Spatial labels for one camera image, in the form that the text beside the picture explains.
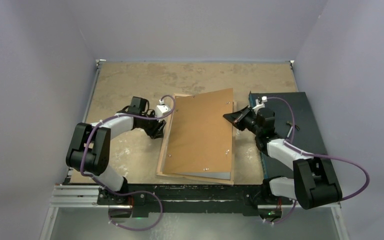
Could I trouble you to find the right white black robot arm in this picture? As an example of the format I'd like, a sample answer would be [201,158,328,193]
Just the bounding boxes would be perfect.
[223,107,343,210]

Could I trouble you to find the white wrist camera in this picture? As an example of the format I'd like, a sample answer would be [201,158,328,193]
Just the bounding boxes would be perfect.
[252,96,268,114]
[154,98,172,120]

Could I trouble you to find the wooden picture frame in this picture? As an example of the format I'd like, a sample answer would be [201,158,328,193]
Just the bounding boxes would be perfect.
[155,93,239,186]

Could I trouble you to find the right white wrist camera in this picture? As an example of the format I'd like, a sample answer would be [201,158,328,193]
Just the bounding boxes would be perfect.
[252,96,268,114]

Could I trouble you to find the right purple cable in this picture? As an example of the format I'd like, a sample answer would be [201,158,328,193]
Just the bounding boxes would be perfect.
[264,96,371,226]

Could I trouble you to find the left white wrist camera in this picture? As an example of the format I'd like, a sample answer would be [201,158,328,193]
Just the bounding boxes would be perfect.
[154,98,172,120]

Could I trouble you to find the purple cable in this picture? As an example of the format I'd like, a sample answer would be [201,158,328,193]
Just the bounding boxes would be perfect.
[79,95,177,232]
[264,96,371,226]

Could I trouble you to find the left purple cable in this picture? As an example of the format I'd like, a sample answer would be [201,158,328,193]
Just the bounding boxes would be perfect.
[79,95,177,232]

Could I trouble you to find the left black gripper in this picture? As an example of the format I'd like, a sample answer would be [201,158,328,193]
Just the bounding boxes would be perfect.
[137,110,166,139]

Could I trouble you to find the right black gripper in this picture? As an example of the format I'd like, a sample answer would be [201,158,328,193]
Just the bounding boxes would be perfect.
[223,105,262,136]

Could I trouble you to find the brown backing board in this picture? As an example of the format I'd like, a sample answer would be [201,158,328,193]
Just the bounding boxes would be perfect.
[162,88,234,174]

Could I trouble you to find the printed photo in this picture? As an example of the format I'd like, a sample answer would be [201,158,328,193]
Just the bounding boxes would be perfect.
[180,171,231,180]

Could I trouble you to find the aluminium frame rails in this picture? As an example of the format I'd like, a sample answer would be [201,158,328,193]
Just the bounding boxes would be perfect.
[41,60,349,240]

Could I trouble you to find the dark blue book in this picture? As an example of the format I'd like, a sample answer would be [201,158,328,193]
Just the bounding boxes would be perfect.
[248,92,335,181]

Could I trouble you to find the small hammer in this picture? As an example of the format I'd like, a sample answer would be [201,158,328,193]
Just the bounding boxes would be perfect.
[286,121,300,142]

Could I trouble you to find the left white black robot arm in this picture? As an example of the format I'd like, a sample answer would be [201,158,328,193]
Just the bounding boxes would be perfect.
[65,96,174,205]

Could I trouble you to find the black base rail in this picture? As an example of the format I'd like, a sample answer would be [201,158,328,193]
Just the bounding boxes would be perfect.
[97,183,292,218]

